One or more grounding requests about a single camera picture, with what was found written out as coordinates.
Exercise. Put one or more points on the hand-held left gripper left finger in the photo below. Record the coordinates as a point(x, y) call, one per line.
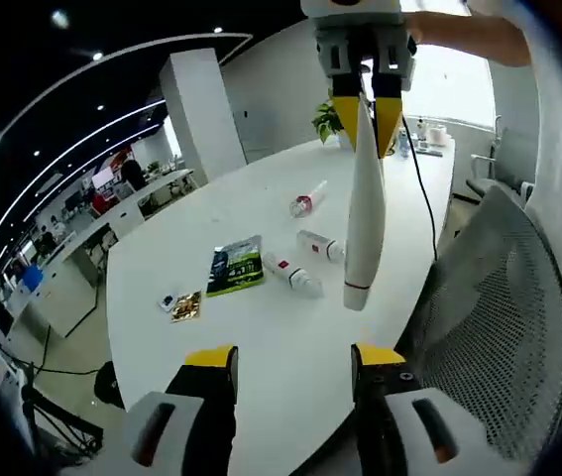
point(201, 411)

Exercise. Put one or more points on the green black skincare packet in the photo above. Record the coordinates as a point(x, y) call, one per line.
point(236, 268)

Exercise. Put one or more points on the black stool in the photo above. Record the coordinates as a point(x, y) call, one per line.
point(108, 384)

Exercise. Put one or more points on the person's right hand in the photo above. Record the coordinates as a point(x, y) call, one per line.
point(419, 27)

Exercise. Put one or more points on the white red-label skincare bottle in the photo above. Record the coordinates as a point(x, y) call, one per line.
point(290, 273)
point(320, 245)

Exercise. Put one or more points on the blue storage box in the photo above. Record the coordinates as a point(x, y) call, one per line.
point(33, 276)

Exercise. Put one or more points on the clear water bottle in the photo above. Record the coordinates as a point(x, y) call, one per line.
point(403, 144)

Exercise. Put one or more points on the pink display screen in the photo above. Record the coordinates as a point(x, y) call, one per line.
point(104, 177)

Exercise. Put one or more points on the grey mesh office chair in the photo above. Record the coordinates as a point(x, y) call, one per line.
point(498, 322)

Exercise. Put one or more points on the person's white shirt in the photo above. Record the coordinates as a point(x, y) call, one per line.
point(558, 99)

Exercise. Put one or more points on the long white office desk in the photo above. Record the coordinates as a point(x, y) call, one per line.
point(112, 218)

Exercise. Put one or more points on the gold skincare sachet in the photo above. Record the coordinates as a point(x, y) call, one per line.
point(186, 307)

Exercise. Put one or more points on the potted green plant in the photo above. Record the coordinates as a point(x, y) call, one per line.
point(327, 119)

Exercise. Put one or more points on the white skincare tube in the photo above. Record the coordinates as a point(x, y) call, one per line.
point(365, 223)

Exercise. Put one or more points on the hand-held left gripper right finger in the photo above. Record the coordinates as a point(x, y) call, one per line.
point(370, 406)

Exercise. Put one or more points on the small white skincare sachet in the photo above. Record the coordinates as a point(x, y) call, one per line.
point(167, 301)

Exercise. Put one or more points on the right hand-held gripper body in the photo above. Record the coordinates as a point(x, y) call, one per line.
point(350, 12)

